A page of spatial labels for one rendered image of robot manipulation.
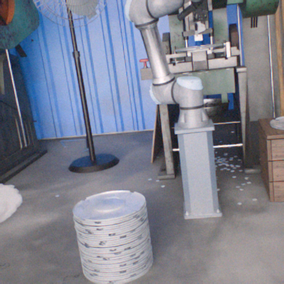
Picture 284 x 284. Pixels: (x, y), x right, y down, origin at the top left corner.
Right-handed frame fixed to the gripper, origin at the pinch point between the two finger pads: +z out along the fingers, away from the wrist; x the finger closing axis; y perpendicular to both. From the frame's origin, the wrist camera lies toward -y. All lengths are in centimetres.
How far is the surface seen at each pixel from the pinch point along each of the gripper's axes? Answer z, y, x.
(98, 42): 59, -86, 136
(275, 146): 32, 31, -67
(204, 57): 18.3, 4.0, 5.5
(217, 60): 22.0, 12.0, 6.6
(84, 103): 54, -84, 27
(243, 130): 54, 23, -25
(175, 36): 20, -13, 44
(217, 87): 32.2, 9.7, -7.9
